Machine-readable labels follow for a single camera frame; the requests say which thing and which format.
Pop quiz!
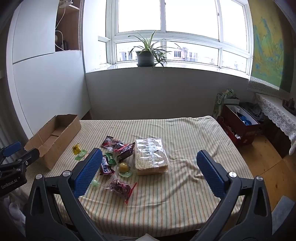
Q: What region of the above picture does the black patterned snack packet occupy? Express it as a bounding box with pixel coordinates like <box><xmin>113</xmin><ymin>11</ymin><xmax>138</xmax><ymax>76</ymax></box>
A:
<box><xmin>100</xmin><ymin>136</ymin><xmax>117</xmax><ymax>149</ymax></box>

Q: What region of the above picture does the red cardboard box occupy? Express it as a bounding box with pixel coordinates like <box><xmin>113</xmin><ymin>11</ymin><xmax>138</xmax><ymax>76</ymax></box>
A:
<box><xmin>222</xmin><ymin>105</ymin><xmax>260</xmax><ymax>146</ymax></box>

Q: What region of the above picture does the green candy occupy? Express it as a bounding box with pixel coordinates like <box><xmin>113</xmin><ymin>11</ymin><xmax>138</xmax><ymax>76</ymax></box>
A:
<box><xmin>74</xmin><ymin>149</ymin><xmax>87</xmax><ymax>160</ymax></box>
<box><xmin>105</xmin><ymin>152</ymin><xmax>117</xmax><ymax>165</ymax></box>

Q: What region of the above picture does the yellow jelly cup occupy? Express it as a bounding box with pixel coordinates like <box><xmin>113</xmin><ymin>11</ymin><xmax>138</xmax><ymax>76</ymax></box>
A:
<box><xmin>116</xmin><ymin>162</ymin><xmax>133</xmax><ymax>178</ymax></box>

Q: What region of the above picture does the brown cardboard box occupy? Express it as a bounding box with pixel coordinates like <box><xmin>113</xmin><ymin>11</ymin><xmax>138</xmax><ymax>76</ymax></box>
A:
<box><xmin>24</xmin><ymin>114</ymin><xmax>82</xmax><ymax>170</ymax></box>

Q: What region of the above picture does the potted spider plant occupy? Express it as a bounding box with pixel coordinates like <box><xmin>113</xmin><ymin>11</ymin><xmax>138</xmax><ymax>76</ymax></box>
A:
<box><xmin>128</xmin><ymin>30</ymin><xmax>181</xmax><ymax>70</ymax></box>

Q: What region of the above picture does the bagged sliced bread loaf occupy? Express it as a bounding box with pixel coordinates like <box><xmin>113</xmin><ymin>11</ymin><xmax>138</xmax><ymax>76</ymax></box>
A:
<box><xmin>135</xmin><ymin>137</ymin><xmax>170</xmax><ymax>176</ymax></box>

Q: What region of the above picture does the white bead blind cord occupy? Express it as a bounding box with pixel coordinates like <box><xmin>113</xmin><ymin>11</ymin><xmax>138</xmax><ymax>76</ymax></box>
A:
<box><xmin>79</xmin><ymin>0</ymin><xmax>82</xmax><ymax>50</ymax></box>

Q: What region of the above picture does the grey cloth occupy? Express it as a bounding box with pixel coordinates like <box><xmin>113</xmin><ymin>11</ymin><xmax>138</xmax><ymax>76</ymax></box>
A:
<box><xmin>245</xmin><ymin>103</ymin><xmax>264</xmax><ymax>121</ymax></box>

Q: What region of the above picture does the green carton box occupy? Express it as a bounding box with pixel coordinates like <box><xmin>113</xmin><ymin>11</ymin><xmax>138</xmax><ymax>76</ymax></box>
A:
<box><xmin>212</xmin><ymin>88</ymin><xmax>241</xmax><ymax>121</ymax></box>

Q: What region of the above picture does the blue plastic item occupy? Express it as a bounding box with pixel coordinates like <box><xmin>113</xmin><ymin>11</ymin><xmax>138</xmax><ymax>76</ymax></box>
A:
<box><xmin>239</xmin><ymin>113</ymin><xmax>255</xmax><ymax>126</ymax></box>

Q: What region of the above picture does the dark figurine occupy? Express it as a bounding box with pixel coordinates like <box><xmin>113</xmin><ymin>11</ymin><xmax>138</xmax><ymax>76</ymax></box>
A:
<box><xmin>282</xmin><ymin>98</ymin><xmax>296</xmax><ymax>110</ymax></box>

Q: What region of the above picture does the person's left forearm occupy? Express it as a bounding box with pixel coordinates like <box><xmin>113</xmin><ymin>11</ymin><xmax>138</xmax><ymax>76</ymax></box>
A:
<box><xmin>8</xmin><ymin>197</ymin><xmax>26</xmax><ymax>232</ymax></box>

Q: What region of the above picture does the wooden shelf niche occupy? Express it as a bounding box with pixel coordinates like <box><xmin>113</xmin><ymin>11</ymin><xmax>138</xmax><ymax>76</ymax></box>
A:
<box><xmin>55</xmin><ymin>0</ymin><xmax>82</xmax><ymax>52</ymax></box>

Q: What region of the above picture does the white cabinet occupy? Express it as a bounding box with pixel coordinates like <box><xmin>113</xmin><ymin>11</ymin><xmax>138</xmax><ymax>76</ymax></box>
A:
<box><xmin>5</xmin><ymin>0</ymin><xmax>92</xmax><ymax>139</ymax></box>

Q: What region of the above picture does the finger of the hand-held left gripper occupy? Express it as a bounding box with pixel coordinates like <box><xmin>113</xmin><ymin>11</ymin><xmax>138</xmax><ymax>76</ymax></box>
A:
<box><xmin>0</xmin><ymin>148</ymin><xmax>40</xmax><ymax>173</ymax></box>
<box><xmin>0</xmin><ymin>141</ymin><xmax>22</xmax><ymax>163</ymax></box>

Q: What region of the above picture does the white lace cloth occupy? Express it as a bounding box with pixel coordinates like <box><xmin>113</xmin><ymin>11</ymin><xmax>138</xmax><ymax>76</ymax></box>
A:
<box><xmin>254</xmin><ymin>93</ymin><xmax>296</xmax><ymax>156</ymax></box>

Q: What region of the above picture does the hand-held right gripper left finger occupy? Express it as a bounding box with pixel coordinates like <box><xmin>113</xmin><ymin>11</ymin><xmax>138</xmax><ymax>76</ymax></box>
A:
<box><xmin>25</xmin><ymin>148</ymin><xmax>109</xmax><ymax>241</ymax></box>

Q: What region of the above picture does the striped bedsheet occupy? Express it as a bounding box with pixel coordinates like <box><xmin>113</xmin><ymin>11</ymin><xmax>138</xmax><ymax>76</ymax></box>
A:
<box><xmin>22</xmin><ymin>115</ymin><xmax>253</xmax><ymax>238</ymax></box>

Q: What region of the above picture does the wall map poster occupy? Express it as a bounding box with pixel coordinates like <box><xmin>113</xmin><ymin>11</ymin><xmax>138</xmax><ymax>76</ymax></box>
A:
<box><xmin>247</xmin><ymin>5</ymin><xmax>295</xmax><ymax>98</ymax></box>

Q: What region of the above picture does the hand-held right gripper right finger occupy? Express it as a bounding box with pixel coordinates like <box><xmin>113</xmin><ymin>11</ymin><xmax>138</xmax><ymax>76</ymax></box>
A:
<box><xmin>196</xmin><ymin>149</ymin><xmax>273</xmax><ymax>241</ymax></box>

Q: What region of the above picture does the brown chocolate bar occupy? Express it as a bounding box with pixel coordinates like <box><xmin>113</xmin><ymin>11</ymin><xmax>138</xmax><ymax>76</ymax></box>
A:
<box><xmin>115</xmin><ymin>142</ymin><xmax>136</xmax><ymax>163</ymax></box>
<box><xmin>99</xmin><ymin>155</ymin><xmax>115</xmax><ymax>176</ymax></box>

